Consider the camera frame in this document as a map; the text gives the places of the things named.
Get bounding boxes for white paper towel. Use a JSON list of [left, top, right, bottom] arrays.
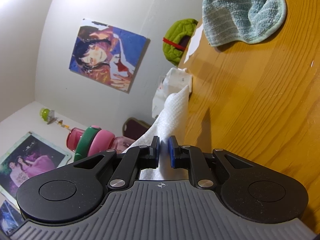
[[130, 86, 189, 181]]

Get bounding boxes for pink plastic water bottle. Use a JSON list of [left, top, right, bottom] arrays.
[[66, 126, 135, 161]]

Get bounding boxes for maroon banquet chair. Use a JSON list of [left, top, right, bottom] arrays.
[[122, 118, 151, 140]]

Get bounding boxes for white tissue pack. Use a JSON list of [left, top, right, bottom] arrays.
[[151, 67, 193, 119]]

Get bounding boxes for wedding photo poster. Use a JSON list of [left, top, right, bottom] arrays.
[[1, 131, 72, 206]]

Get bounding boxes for green quilted jacket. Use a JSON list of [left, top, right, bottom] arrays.
[[163, 18, 198, 66]]

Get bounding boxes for teal striped dish cloth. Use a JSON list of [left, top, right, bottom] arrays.
[[202, 0, 287, 47]]

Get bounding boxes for anime girl wall poster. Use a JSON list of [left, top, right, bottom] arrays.
[[69, 18, 148, 93]]

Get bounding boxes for green wall hook ornament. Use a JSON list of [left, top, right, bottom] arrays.
[[39, 108, 71, 131]]

